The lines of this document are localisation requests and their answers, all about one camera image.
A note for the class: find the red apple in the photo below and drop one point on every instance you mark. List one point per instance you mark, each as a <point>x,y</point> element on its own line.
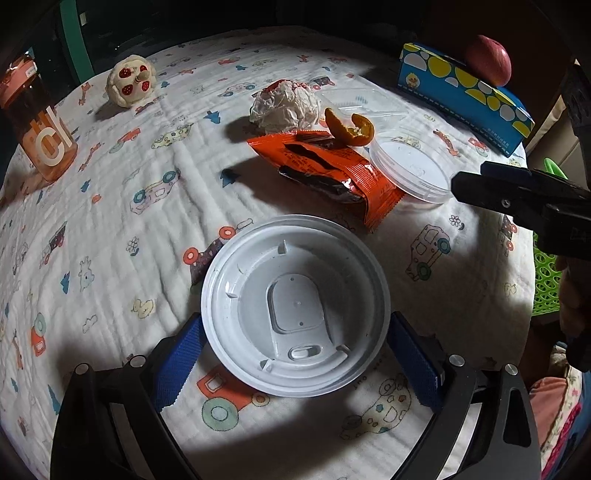
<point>489,60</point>

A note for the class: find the orange snack wrapper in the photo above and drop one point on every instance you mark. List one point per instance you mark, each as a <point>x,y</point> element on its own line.
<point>332,170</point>

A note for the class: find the pink floral clothing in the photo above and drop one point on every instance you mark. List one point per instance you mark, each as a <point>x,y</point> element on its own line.
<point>561,415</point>

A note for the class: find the clear round plastic lid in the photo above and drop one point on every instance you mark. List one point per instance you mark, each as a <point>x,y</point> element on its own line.
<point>411,168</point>

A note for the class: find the white round plastic lid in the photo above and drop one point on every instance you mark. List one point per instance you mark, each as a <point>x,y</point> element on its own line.
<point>295,304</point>

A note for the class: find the orange transparent water bottle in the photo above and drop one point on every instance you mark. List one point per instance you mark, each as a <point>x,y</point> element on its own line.
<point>39,129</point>

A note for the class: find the orange peel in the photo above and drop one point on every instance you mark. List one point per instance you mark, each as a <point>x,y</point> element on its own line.
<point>355,134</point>

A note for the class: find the crumpled white paper ball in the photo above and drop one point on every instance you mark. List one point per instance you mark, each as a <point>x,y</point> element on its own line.
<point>286,106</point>

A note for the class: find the clear plastic container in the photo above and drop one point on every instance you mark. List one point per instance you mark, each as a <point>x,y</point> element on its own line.
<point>364,104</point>

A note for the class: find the green window frame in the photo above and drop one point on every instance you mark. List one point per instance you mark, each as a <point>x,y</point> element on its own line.
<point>74,37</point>

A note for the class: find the cream toy with red spots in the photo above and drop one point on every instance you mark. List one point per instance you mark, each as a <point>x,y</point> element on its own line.
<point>130,82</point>

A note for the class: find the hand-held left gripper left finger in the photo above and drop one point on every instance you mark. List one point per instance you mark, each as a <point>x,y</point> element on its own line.
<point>178,360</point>

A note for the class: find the green mesh plastic basket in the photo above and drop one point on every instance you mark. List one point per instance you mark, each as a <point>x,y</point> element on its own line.
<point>547,277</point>

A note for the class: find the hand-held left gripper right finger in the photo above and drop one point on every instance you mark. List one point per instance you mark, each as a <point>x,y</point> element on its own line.
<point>415,369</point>

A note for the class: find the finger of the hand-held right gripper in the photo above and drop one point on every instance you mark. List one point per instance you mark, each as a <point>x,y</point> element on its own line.
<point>577,106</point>
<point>496,189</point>

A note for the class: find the blue spotted tissue box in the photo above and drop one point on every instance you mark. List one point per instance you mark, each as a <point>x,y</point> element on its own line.
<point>461,87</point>

